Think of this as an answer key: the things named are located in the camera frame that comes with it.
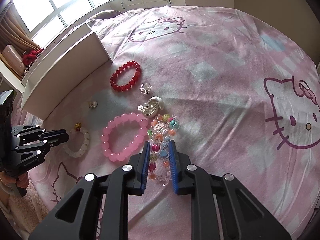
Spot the white bead bracelet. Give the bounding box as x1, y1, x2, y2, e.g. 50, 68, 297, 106
62, 126, 91, 159

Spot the gold pearl earring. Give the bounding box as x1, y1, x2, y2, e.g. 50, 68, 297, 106
88, 101, 98, 109

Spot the red bead bracelet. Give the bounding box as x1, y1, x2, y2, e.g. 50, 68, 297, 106
110, 60, 142, 92

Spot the pink bead bracelet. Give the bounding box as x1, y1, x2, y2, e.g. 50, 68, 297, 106
100, 112, 149, 163

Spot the white storage box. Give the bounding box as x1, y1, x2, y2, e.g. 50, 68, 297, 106
21, 23, 110, 120

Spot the brown curtain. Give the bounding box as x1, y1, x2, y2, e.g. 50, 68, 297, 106
0, 5, 41, 56

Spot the pink suitcase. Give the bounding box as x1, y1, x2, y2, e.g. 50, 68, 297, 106
2, 45, 25, 80

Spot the red cloth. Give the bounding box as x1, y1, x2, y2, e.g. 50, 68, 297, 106
22, 48, 43, 66

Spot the silver snowflake brooch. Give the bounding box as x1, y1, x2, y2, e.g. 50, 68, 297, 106
139, 83, 153, 96

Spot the pink Hello Kitty bedsheet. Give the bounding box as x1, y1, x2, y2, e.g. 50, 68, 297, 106
27, 7, 319, 239

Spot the colourful bead bracelet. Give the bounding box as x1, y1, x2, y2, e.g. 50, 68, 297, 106
147, 114, 181, 186

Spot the person's left hand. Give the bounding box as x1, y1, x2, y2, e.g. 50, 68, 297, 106
0, 171, 29, 189

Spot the white window cabinet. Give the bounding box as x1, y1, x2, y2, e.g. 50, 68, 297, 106
30, 0, 185, 47

